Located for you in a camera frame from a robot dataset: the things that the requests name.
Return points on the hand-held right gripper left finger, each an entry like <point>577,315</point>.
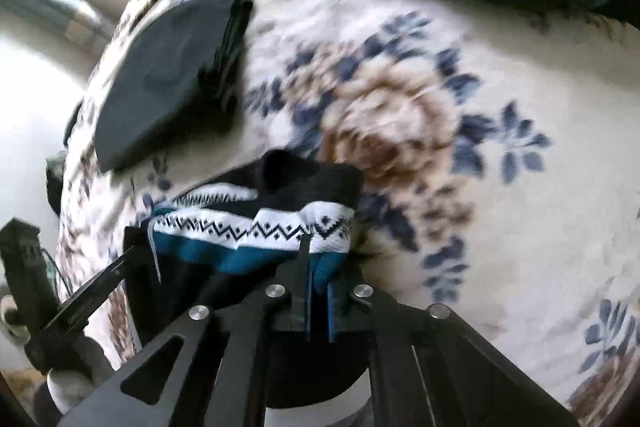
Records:
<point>300,307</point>

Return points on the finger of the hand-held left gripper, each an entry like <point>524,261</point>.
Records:
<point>90,294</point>

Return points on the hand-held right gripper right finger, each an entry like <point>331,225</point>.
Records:
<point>333,313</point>

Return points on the black white teal patterned sweater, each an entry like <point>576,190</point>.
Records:
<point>280,227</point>

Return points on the folded dark grey clothes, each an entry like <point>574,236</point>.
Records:
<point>165,82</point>

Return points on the floral printed blanket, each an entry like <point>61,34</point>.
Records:
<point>500,232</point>

